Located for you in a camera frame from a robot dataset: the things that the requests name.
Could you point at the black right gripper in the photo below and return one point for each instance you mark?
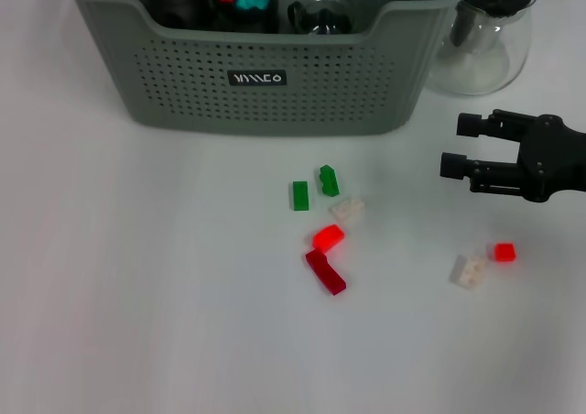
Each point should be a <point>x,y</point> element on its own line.
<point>549,162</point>

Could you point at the white toy brick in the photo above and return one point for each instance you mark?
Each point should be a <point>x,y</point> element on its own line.
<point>348,209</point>
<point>468,272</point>

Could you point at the dark green toy brick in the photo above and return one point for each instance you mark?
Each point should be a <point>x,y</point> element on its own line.
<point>328,182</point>

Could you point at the bright red toy brick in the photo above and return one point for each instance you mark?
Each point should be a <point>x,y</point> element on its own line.
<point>328,237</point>

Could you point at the translucent green toy brick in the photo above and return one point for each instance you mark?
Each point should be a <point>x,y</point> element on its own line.
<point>300,195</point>

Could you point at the dark red long toy brick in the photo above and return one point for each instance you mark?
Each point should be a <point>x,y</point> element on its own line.
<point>327,274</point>

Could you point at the grey-green perforated storage bin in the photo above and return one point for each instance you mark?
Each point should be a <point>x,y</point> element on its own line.
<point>320,89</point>

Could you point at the glass carafe black lid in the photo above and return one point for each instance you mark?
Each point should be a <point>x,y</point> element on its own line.
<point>485,61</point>

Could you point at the black ceramic teapot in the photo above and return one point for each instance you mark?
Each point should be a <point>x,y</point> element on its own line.
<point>174,2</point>

